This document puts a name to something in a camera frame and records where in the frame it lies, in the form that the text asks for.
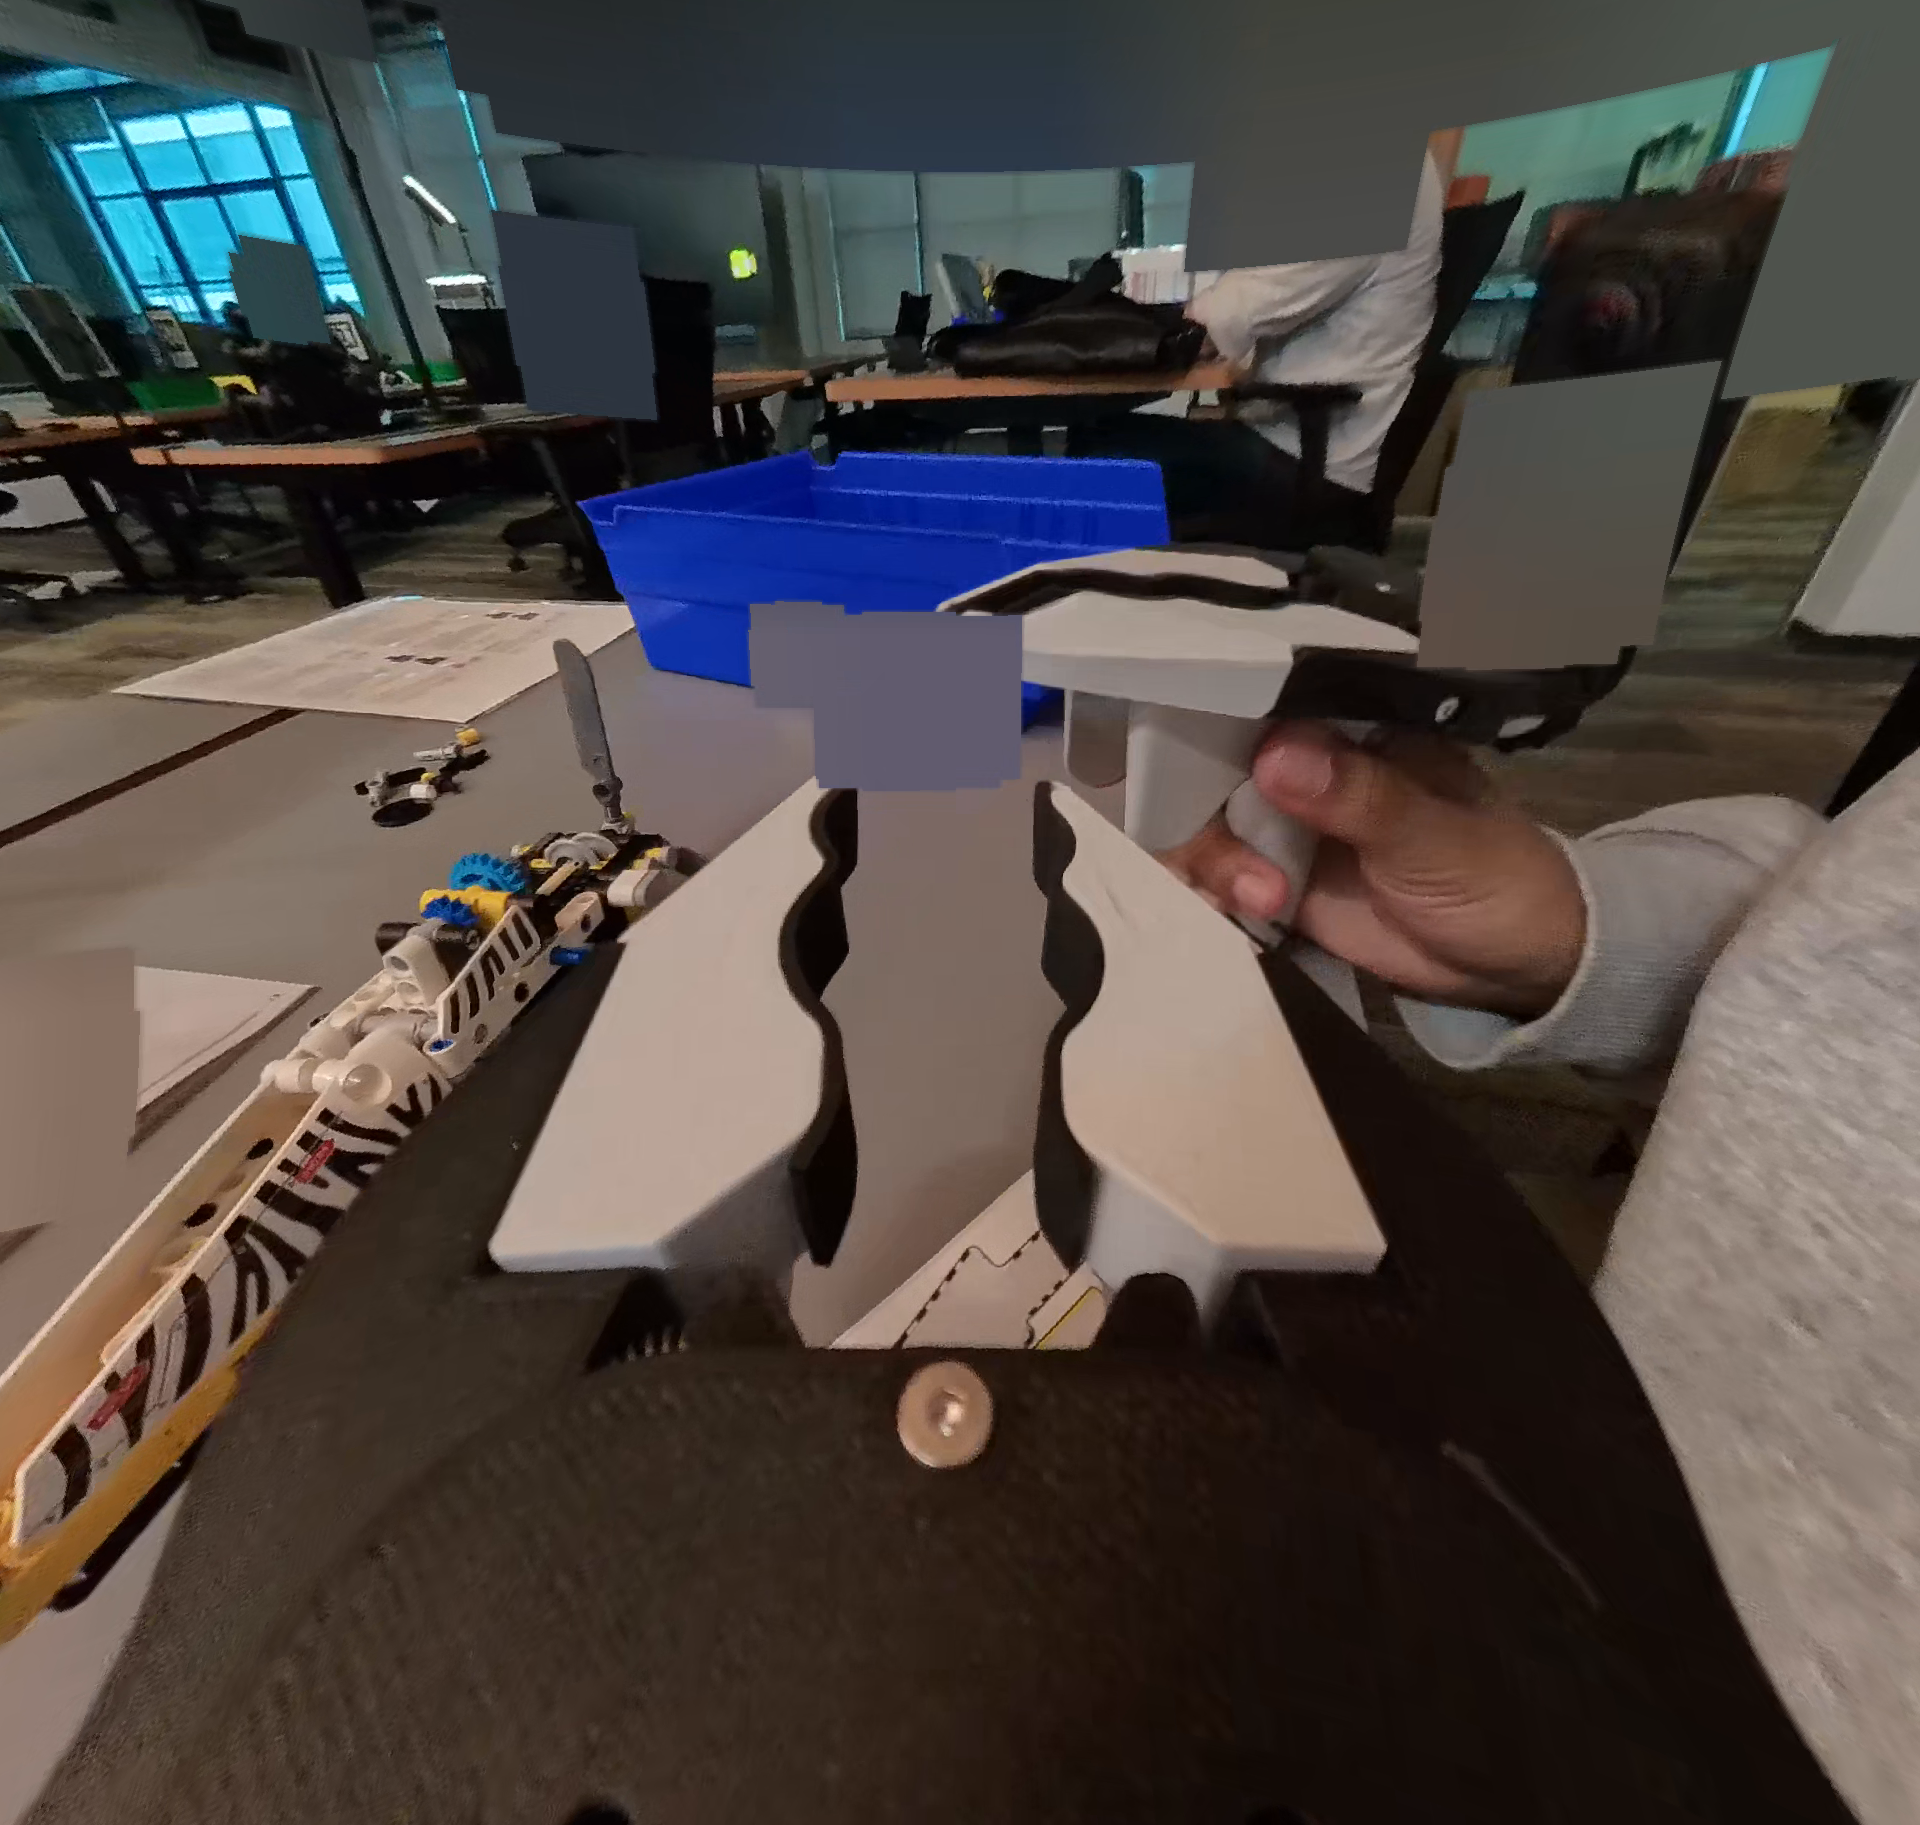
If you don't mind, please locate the wooden desk with black legs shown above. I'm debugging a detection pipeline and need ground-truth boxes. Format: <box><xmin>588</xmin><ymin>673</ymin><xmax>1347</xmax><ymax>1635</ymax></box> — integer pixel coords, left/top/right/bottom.
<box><xmin>130</xmin><ymin>406</ymin><xmax>625</xmax><ymax>612</ymax></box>

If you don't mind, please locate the blue plastic bin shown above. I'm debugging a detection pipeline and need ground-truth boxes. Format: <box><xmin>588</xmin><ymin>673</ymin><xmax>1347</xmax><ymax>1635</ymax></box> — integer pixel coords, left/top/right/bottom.
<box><xmin>575</xmin><ymin>451</ymin><xmax>1174</xmax><ymax>730</ymax></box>

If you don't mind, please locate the zebra striped lego model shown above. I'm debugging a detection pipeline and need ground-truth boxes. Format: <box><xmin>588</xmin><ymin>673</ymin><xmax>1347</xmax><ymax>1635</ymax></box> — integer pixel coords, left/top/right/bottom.
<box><xmin>0</xmin><ymin>637</ymin><xmax>709</xmax><ymax>1641</ymax></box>

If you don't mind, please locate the wooden desk with bag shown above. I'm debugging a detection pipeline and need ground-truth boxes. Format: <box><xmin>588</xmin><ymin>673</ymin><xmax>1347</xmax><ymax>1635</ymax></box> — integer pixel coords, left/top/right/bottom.
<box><xmin>822</xmin><ymin>361</ymin><xmax>1246</xmax><ymax>465</ymax></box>

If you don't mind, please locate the plain white paper sheet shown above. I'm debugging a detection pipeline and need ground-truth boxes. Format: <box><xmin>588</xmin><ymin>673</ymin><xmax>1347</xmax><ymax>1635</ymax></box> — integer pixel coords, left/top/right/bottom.
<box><xmin>130</xmin><ymin>968</ymin><xmax>315</xmax><ymax>1114</ymax></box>

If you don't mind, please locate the black bag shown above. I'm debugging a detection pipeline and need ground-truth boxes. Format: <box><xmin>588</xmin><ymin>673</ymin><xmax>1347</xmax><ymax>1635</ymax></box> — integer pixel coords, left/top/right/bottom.
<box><xmin>928</xmin><ymin>263</ymin><xmax>1214</xmax><ymax>382</ymax></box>

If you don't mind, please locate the small black white lego assembly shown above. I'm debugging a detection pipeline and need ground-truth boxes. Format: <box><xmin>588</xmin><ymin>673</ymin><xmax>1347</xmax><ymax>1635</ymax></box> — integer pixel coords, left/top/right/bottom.
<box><xmin>354</xmin><ymin>727</ymin><xmax>490</xmax><ymax>826</ymax></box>

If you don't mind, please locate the person's grey sweatshirt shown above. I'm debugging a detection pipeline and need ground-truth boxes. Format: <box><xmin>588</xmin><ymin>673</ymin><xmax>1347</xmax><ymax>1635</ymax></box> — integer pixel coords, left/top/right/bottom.
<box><xmin>1590</xmin><ymin>762</ymin><xmax>1920</xmax><ymax>1825</ymax></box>

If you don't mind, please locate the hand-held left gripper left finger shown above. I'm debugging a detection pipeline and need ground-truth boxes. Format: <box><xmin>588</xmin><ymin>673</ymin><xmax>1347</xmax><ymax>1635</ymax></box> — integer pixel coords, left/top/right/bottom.
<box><xmin>490</xmin><ymin>788</ymin><xmax>861</xmax><ymax>1316</ymax></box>

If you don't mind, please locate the lego instruction sheet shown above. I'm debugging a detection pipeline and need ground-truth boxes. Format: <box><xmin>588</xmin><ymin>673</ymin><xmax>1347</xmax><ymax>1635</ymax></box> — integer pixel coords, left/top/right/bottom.
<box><xmin>117</xmin><ymin>594</ymin><xmax>639</xmax><ymax>726</ymax></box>

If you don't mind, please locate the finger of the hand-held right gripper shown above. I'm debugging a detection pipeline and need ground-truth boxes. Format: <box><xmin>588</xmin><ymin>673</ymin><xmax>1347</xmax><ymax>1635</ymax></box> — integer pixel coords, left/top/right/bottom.
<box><xmin>937</xmin><ymin>551</ymin><xmax>1315</xmax><ymax>616</ymax></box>
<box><xmin>1021</xmin><ymin>600</ymin><xmax>1418</xmax><ymax>796</ymax></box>

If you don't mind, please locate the white dashed-line paper sheet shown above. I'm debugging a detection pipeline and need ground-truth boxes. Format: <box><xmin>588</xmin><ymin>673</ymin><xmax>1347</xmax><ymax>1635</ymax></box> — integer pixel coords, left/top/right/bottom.
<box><xmin>832</xmin><ymin>1172</ymin><xmax>1112</xmax><ymax>1349</ymax></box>

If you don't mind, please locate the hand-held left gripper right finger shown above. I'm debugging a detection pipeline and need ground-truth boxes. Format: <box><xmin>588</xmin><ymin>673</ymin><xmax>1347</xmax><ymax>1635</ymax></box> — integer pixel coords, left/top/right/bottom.
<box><xmin>1032</xmin><ymin>783</ymin><xmax>1387</xmax><ymax>1293</ymax></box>

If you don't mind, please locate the large paned window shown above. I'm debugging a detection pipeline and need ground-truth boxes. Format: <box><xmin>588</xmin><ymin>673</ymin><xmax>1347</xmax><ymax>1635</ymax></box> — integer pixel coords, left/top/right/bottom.
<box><xmin>58</xmin><ymin>102</ymin><xmax>356</xmax><ymax>330</ymax></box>

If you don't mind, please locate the person's right hand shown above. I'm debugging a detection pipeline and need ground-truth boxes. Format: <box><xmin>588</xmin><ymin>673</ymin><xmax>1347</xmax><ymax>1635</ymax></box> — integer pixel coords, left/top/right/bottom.
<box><xmin>1158</xmin><ymin>727</ymin><xmax>1590</xmax><ymax>1020</ymax></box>

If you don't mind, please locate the black office chair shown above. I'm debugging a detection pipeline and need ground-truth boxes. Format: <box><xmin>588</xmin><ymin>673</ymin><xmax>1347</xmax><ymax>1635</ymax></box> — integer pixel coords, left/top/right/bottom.
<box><xmin>1251</xmin><ymin>190</ymin><xmax>1527</xmax><ymax>559</ymax></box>

